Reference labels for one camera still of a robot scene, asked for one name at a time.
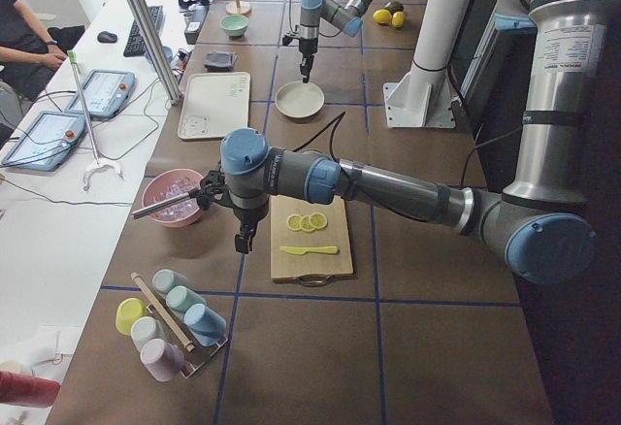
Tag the metal muddler black tip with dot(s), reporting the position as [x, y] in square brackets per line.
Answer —
[161, 205]

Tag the wire cup rack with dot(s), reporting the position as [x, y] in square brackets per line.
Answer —
[196, 356]

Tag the lemon slice top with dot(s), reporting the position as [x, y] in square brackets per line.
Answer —
[318, 220]

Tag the green bowl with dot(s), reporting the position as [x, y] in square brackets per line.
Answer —
[234, 26]

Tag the green cup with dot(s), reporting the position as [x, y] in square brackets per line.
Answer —
[180, 298]

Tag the cream round plate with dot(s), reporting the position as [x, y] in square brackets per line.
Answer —
[299, 100]

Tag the lemon slice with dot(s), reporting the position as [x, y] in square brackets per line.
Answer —
[305, 224]
[318, 220]
[293, 222]

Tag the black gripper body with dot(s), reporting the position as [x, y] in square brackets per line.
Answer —
[306, 49]
[245, 218]

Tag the reacher grabber tool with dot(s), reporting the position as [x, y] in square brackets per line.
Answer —
[99, 163]

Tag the yellow cup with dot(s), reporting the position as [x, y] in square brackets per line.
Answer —
[127, 313]

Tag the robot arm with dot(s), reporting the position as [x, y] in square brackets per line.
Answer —
[346, 18]
[533, 224]

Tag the blue teach pendant near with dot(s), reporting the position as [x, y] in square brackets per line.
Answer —
[47, 142]

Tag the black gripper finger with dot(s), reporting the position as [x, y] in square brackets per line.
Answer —
[243, 242]
[305, 73]

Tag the grey blue cup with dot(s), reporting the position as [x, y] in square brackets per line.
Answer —
[164, 280]

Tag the blue teach pendant far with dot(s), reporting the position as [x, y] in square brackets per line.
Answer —
[105, 91]

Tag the lemon slice middle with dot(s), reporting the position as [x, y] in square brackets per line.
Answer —
[305, 224]

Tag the seated person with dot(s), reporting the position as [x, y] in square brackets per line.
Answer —
[30, 52]

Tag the white cup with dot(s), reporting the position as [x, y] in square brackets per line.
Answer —
[145, 329]

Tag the blue teach pendant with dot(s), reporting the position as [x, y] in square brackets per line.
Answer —
[105, 91]
[47, 142]

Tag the red bottle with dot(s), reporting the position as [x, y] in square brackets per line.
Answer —
[28, 391]

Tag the pink cup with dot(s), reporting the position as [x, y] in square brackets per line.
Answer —
[162, 359]

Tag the white mounting pillar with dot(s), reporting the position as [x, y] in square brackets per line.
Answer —
[421, 99]

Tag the aluminium frame post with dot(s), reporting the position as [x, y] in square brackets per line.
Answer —
[159, 59]

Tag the folded grey cloth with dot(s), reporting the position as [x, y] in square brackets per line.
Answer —
[220, 61]

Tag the lemon slice bottom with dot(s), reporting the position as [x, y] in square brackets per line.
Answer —
[293, 222]

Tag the yellow plastic knife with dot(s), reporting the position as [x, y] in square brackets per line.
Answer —
[303, 250]

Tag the yellow lemon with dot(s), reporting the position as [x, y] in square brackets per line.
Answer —
[398, 19]
[382, 17]

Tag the black computer mouse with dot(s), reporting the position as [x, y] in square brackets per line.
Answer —
[107, 37]

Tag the cream bear tray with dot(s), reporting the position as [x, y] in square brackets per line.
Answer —
[214, 104]

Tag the dark green avocado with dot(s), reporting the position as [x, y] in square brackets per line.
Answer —
[394, 7]

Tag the bamboo cutting board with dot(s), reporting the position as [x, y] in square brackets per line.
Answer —
[311, 268]

